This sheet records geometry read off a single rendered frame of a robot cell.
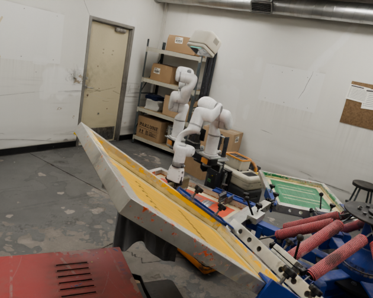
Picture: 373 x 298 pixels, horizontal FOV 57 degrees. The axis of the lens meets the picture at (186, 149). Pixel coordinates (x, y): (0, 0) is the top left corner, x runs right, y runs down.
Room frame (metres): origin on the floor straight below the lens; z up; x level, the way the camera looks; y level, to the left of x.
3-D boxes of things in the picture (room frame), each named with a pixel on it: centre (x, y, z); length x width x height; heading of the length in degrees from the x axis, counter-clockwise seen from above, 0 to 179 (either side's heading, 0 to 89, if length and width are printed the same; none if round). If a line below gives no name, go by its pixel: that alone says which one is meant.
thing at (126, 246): (1.89, 0.14, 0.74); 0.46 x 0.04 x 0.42; 58
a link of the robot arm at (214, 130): (2.58, -0.19, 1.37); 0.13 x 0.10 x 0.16; 66
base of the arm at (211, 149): (2.59, -0.20, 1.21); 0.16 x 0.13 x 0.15; 131
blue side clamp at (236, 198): (2.14, -0.37, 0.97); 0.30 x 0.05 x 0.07; 58
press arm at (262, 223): (1.74, -0.50, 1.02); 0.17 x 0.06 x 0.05; 58
